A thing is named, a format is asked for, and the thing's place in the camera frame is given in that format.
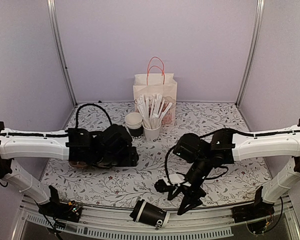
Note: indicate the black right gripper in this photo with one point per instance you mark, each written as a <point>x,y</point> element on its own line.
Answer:
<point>190,198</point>

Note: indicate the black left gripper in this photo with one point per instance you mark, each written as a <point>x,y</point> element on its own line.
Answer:
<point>131,158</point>

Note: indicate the black white paper coffee cup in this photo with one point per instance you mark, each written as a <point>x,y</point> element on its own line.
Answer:
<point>153,216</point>

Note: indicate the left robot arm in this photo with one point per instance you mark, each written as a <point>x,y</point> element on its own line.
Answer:
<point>72,144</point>

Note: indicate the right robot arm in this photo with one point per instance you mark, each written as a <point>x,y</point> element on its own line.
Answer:
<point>229,145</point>

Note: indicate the white paper takeout bag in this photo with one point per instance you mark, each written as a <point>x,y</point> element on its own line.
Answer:
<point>149,84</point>

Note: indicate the stacked paper cups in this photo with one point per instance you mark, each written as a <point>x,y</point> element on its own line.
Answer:
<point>134,124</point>

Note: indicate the white cup holding straws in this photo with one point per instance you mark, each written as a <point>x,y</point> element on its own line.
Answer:
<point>151,135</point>

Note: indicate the brown cardboard cup carrier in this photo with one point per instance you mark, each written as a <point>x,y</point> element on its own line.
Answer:
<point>82,164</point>

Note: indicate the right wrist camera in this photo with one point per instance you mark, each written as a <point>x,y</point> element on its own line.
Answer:
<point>164,185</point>

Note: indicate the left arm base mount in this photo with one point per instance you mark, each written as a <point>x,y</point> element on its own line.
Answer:
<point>62,211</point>

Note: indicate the aluminium front rail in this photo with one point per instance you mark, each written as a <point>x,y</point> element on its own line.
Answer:
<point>216,223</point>

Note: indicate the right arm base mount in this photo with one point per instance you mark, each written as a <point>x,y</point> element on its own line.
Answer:
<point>254,211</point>

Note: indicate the left aluminium frame post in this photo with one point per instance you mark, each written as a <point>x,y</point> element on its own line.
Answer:
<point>52,12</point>

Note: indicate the aluminium frame post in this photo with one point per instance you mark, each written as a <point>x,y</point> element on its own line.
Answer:
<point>251,51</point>
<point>52,12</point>

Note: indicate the right aluminium frame post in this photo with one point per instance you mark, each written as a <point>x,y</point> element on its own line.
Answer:
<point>251,51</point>

